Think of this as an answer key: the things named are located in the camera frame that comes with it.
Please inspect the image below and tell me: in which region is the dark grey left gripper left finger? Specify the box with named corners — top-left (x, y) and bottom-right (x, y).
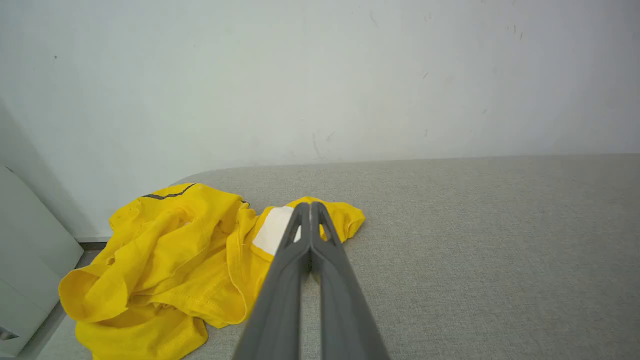
top-left (232, 202), bottom-right (312, 360)

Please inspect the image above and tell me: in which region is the grey fabric sofa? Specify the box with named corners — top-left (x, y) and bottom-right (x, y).
top-left (15, 154), bottom-right (640, 360)

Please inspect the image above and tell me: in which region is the yellow t-shirt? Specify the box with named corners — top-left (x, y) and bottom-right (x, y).
top-left (58, 182), bottom-right (366, 360)

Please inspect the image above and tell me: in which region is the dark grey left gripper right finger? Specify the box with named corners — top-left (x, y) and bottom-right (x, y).
top-left (310, 201), bottom-right (391, 360)

